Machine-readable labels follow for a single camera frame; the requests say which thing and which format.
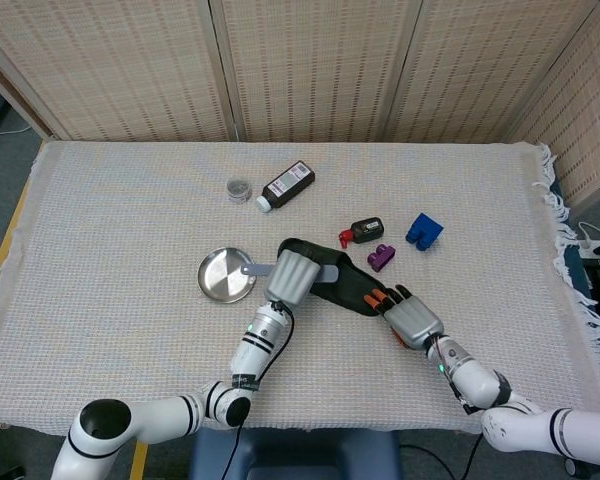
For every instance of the blue plastic block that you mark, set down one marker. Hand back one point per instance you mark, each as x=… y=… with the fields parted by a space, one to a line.
x=423 y=232

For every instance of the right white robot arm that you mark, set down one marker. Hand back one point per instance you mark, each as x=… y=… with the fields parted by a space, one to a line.
x=520 y=405

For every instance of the small black bottle red cap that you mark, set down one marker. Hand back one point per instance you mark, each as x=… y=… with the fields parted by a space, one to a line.
x=362 y=231

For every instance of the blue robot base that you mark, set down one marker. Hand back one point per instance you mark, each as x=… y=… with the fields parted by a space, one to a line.
x=292 y=455

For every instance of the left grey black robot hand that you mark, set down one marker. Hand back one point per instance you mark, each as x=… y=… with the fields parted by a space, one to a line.
x=291 y=277

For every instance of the white power strip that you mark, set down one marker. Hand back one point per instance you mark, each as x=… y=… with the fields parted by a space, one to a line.
x=592 y=245

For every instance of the purple plastic block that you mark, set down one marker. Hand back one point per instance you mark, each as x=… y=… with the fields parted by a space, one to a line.
x=381 y=257

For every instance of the small clear round jar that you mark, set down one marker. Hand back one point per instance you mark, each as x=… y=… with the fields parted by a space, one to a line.
x=238 y=190

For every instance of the brown bottle white cap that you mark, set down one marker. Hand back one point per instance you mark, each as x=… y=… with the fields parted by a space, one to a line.
x=286 y=185

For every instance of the white woven tablecloth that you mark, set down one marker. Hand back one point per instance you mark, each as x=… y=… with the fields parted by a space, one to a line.
x=130 y=325

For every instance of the right grey robot hand orange fingertips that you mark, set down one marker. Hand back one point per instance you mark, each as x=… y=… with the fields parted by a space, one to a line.
x=411 y=320

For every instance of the black slipper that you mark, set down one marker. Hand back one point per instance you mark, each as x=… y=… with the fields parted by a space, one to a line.
x=350 y=280

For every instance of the small metal frying pan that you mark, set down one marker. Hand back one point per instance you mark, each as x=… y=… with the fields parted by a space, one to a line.
x=225 y=275

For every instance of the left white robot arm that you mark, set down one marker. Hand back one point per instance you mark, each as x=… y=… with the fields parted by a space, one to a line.
x=180 y=395

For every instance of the woven folding screen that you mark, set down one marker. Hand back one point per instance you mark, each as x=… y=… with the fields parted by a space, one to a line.
x=300 y=70

